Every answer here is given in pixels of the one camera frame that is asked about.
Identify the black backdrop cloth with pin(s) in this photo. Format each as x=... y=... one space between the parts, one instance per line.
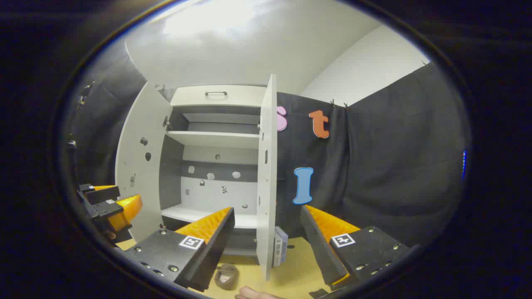
x=104 y=124
x=395 y=166

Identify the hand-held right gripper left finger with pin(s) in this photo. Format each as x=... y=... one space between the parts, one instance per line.
x=216 y=245

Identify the white shoe cabinet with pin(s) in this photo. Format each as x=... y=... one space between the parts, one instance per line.
x=216 y=139

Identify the white cabinet drawer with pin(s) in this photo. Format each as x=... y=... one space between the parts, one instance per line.
x=245 y=96

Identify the brown suede shoe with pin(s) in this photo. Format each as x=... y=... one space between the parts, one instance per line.
x=226 y=276

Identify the white cabinet door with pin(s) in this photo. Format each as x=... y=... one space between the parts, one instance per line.
x=139 y=174
x=266 y=187

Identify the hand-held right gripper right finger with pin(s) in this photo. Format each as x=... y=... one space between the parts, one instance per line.
x=318 y=245

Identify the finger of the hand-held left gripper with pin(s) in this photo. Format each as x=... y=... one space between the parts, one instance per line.
x=106 y=209
x=104 y=195

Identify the blue white box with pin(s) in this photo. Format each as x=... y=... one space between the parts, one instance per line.
x=280 y=245

